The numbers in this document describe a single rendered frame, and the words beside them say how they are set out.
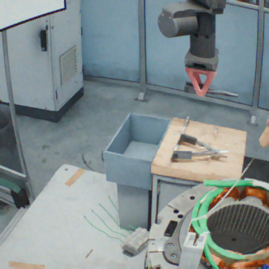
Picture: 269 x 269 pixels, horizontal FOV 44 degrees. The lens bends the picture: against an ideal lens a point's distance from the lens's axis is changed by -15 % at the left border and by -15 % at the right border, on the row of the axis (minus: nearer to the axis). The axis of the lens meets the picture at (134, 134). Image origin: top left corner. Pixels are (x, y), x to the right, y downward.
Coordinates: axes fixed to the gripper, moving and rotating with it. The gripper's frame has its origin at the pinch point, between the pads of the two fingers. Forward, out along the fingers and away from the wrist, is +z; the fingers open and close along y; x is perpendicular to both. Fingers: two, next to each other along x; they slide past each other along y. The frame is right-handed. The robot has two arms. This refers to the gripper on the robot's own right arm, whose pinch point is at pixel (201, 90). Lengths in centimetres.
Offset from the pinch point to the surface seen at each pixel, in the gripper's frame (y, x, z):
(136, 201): 9.8, -12.0, 27.5
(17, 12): -30, -72, -10
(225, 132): -3.4, 6.5, 12.1
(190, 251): 42.9, 6.7, 0.7
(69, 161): -99, -96, 120
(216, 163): 9.3, 5.9, 11.9
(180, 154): 11.6, -2.0, 9.3
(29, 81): -141, -153, 85
